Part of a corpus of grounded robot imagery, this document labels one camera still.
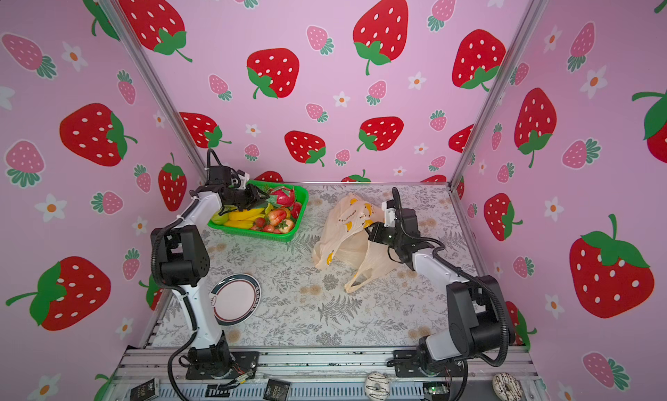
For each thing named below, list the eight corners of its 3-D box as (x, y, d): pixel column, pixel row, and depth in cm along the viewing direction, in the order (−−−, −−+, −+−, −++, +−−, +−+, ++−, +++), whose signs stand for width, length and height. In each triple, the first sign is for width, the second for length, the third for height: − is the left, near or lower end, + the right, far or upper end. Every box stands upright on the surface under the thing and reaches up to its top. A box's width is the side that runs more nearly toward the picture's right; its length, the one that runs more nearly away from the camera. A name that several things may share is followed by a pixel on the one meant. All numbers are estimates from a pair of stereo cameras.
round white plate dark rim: (203, 325, 83) (199, 323, 82) (219, 275, 95) (217, 272, 93) (254, 325, 83) (252, 323, 82) (264, 275, 95) (263, 272, 93)
